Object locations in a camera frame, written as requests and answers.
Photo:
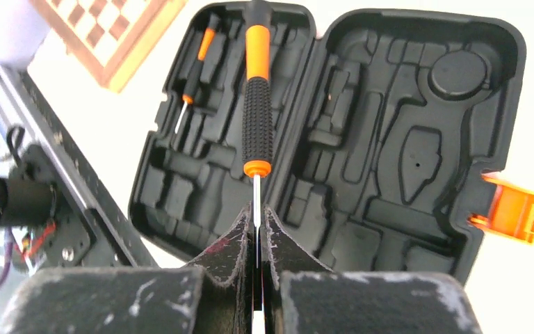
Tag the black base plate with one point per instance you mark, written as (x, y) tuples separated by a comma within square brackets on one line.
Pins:
[(91, 230)]

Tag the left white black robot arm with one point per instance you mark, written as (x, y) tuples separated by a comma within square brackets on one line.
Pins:
[(26, 203)]

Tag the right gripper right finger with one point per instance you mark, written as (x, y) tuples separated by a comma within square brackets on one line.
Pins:
[(302, 295)]

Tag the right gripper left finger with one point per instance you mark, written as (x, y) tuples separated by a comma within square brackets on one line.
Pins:
[(212, 293)]

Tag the black plastic tool case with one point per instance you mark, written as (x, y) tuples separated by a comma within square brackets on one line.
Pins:
[(387, 131)]

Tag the wooden chessboard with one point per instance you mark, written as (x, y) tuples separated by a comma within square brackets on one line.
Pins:
[(111, 39)]

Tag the small orange bit driver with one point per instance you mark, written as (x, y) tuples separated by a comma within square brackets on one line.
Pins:
[(193, 81)]

